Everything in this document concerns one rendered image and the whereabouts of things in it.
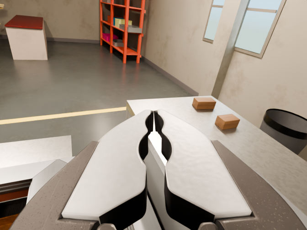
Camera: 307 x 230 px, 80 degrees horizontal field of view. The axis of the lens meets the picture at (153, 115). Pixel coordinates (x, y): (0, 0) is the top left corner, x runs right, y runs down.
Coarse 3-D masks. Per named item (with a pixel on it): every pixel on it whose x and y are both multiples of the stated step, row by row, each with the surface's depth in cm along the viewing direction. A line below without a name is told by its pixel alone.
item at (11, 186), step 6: (24, 180) 74; (30, 180) 75; (0, 186) 72; (6, 186) 72; (12, 186) 73; (18, 186) 74; (24, 186) 75; (30, 186) 74; (0, 192) 71; (6, 192) 72; (132, 228) 65
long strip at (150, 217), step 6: (150, 204) 72; (150, 210) 70; (144, 216) 68; (150, 216) 68; (138, 222) 66; (144, 222) 66; (150, 222) 66; (156, 222) 66; (138, 228) 64; (144, 228) 64; (150, 228) 64; (156, 228) 65
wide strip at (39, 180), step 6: (54, 162) 84; (60, 162) 84; (48, 168) 80; (54, 168) 81; (60, 168) 81; (42, 174) 77; (48, 174) 78; (54, 174) 78; (36, 180) 75; (42, 180) 75; (48, 180) 75; (36, 186) 72; (30, 192) 70; (36, 192) 70; (30, 198) 68
